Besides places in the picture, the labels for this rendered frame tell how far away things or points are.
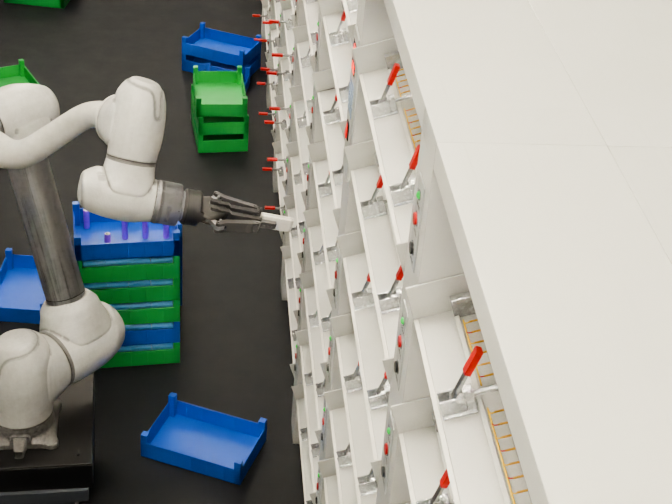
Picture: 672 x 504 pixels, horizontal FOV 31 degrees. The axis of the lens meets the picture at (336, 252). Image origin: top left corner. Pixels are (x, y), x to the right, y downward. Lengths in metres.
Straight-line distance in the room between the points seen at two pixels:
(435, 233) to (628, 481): 0.56
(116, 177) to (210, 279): 1.74
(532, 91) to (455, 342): 0.33
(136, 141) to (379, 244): 0.67
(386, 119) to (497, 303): 0.86
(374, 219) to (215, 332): 1.94
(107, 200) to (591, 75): 1.19
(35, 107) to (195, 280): 1.36
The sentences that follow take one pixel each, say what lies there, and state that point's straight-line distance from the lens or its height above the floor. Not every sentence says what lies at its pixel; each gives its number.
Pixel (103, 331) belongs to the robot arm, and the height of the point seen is 0.49.
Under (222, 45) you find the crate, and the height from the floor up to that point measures 0.08.
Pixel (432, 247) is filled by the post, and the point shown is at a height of 1.61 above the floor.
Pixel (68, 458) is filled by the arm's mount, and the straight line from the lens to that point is 3.12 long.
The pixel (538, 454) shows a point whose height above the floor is 1.75.
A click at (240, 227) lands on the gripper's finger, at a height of 1.04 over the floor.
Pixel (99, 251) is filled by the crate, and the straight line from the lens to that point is 3.57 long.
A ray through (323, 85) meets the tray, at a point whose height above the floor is 1.14.
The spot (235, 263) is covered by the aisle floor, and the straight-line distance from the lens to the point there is 4.27.
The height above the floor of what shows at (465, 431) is 1.51.
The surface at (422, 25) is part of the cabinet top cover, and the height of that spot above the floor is 1.75.
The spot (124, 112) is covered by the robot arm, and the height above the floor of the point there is 1.27.
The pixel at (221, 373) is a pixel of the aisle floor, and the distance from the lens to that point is 3.79.
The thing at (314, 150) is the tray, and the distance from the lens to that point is 2.99.
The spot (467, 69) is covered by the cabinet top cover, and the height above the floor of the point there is 1.75.
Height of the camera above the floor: 2.41
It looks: 34 degrees down
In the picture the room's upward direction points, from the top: 5 degrees clockwise
